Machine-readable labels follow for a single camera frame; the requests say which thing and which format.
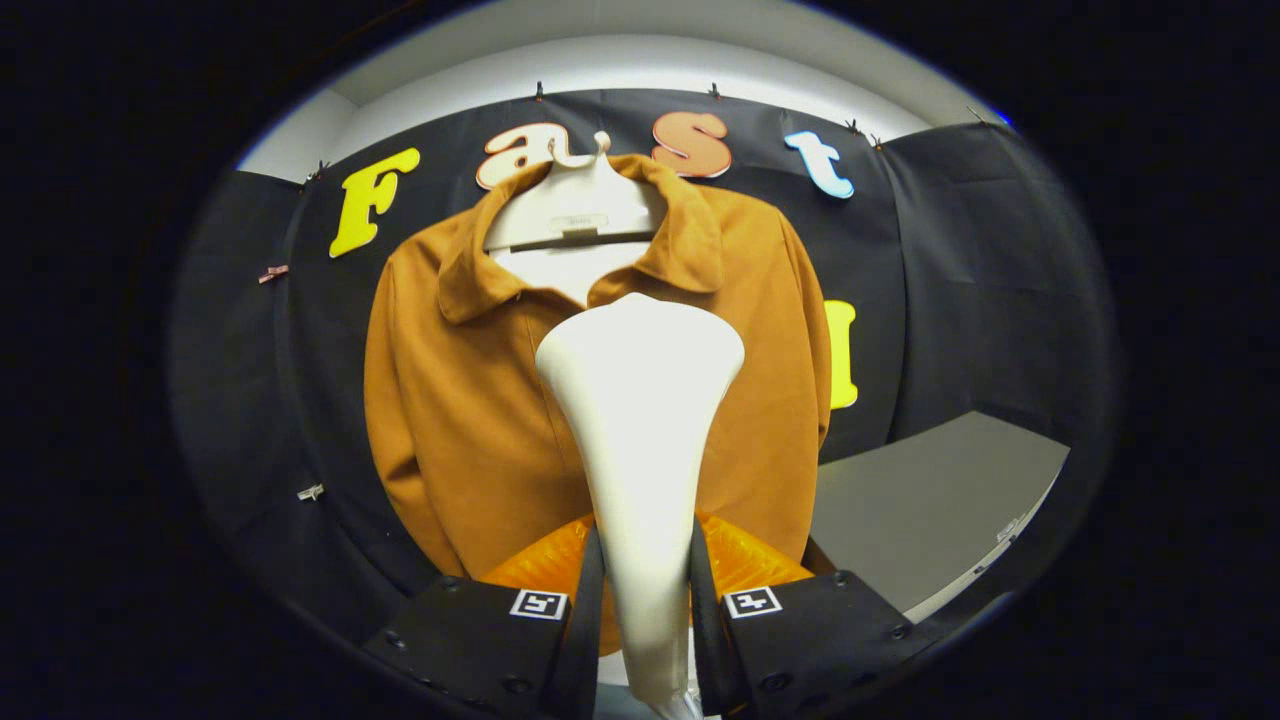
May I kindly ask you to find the black backdrop cloth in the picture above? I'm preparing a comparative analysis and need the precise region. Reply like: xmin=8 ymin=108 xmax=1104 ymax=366
xmin=170 ymin=88 xmax=1116 ymax=641

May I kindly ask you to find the brown button-up shirt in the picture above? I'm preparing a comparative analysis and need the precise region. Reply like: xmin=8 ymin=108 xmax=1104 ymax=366
xmin=363 ymin=152 xmax=833 ymax=657

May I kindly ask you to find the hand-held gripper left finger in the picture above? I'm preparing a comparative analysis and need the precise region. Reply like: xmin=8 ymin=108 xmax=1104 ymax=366
xmin=362 ymin=512 xmax=608 ymax=720

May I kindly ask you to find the white mannequin torso stand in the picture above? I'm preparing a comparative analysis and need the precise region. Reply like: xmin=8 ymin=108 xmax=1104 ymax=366
xmin=490 ymin=240 xmax=653 ymax=693

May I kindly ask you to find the white plastic hanger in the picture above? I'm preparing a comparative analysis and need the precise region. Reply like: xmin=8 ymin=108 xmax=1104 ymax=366
xmin=482 ymin=130 xmax=667 ymax=252

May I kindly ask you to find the white garment steamer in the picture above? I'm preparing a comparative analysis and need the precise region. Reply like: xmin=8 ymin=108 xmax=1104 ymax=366
xmin=535 ymin=292 xmax=746 ymax=720

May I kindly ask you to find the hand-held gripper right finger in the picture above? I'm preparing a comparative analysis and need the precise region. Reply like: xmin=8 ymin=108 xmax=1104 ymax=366
xmin=688 ymin=512 xmax=941 ymax=719

